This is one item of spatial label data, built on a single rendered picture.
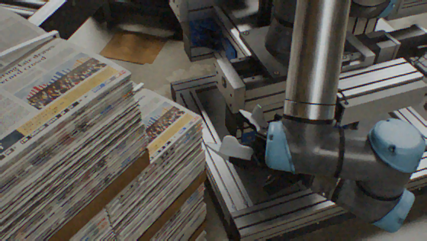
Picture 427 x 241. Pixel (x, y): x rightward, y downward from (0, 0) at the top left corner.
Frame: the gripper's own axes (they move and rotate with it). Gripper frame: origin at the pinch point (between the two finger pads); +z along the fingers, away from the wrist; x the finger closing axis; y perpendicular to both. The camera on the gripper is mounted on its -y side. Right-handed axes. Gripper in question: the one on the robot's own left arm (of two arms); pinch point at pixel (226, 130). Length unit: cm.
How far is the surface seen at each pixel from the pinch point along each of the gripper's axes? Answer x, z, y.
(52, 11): -14, 75, -6
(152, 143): 10.0, 11.1, -2.4
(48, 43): 17.6, 24.5, 20.4
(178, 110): -0.6, 13.3, -2.5
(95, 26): -95, 169, -86
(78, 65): 19.0, 15.1, 20.9
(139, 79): -72, 108, -86
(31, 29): 16.7, 30.2, 20.5
